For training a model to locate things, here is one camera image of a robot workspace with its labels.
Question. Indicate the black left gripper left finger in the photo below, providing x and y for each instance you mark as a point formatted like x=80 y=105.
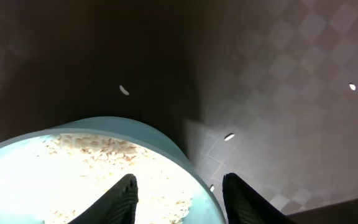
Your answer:
x=116 y=206

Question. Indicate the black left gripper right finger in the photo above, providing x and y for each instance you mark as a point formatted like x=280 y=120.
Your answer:
x=245 y=206

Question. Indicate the light blue rice bowl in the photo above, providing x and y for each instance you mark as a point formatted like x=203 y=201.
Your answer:
x=62 y=174

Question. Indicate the brown serving tray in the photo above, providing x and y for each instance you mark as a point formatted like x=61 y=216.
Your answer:
x=265 y=89

